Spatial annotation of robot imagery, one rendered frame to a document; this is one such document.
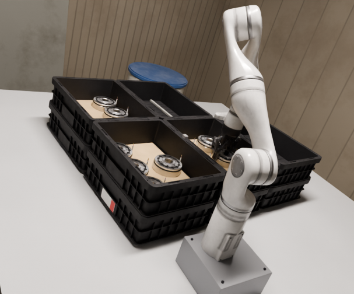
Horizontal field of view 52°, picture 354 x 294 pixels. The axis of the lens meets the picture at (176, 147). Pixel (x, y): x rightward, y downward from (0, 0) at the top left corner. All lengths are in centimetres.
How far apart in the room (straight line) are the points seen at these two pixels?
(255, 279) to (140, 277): 32
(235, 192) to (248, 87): 27
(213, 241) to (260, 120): 35
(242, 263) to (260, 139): 36
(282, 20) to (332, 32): 51
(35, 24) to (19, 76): 40
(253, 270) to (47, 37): 235
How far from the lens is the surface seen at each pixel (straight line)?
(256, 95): 96
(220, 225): 99
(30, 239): 112
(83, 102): 167
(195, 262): 106
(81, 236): 114
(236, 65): 100
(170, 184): 103
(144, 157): 133
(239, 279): 104
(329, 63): 301
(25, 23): 293
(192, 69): 397
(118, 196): 116
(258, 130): 96
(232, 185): 93
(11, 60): 294
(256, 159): 89
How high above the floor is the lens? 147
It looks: 26 degrees down
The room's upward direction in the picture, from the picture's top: 18 degrees clockwise
